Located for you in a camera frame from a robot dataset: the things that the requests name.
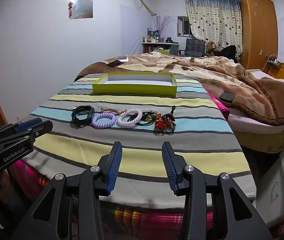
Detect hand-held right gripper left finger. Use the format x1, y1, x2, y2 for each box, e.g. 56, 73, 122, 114
11, 141, 123, 240

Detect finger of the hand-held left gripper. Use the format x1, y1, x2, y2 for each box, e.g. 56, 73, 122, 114
0, 120, 54, 147
0, 118, 43, 141

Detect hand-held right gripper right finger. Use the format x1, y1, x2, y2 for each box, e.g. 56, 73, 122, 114
162, 141, 274, 240

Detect red beaded hair clip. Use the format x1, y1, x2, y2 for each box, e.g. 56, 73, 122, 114
154, 114, 169, 134

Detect pink spiral hair tie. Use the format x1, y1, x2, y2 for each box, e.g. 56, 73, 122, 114
117, 109, 143, 128

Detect dark beaded hair clip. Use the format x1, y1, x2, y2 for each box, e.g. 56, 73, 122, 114
162, 105, 177, 133

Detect purple spiral hair tie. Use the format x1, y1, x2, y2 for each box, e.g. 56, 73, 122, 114
91, 113, 117, 130

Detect black smart band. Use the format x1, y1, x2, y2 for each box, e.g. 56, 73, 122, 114
71, 105, 95, 127

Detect black hair tie gold bead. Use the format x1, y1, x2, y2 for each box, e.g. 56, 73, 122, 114
125, 113, 142, 125

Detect black hair tie teal bead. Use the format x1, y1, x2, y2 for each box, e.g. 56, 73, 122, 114
135, 110, 159, 126

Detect gold chain bracelet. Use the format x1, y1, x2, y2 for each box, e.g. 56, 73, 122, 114
99, 107, 120, 116

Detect green cardboard box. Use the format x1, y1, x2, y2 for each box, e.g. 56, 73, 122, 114
92, 72, 177, 97

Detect striped bed cloth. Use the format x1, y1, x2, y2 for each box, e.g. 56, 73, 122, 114
10, 74, 255, 205

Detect pink plaid blanket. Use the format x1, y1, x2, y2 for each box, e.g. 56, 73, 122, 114
11, 90, 230, 232

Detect black wallet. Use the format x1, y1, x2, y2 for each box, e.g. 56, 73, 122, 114
219, 92, 236, 103

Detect bed mattress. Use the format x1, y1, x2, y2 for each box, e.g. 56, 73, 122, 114
228, 69, 284, 153

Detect white cabinet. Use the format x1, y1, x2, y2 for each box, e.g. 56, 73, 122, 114
255, 129, 284, 222

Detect brown paw print blanket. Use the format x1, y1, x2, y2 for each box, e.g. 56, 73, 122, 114
77, 51, 284, 127

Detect white desk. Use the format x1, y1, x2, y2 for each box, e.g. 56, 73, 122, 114
142, 42, 180, 55

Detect black office chair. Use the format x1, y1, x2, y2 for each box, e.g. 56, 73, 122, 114
179, 39, 206, 58

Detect brown teddy bear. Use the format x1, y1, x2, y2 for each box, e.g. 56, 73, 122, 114
206, 41, 219, 57

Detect black clothing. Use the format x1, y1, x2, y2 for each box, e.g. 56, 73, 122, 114
218, 45, 240, 63

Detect group of bottles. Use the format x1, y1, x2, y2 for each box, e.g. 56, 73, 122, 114
143, 27, 166, 43

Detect window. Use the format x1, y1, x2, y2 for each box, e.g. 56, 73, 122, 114
177, 16, 195, 37

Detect pink flower branches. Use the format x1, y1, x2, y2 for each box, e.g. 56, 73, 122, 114
152, 15, 175, 34

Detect power strip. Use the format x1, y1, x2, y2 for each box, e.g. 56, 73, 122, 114
266, 57, 283, 66

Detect heart print curtain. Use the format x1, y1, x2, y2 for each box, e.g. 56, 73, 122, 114
184, 0, 242, 58

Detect wooden wardrobe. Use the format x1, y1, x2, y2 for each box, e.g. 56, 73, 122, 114
240, 0, 278, 71

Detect air conditioner pipe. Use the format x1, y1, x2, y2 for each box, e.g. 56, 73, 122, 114
132, 0, 158, 17

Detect wall mirror sheet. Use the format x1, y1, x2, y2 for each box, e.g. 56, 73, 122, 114
71, 0, 94, 19

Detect white charging cable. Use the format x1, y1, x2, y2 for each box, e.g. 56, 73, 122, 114
262, 54, 278, 73

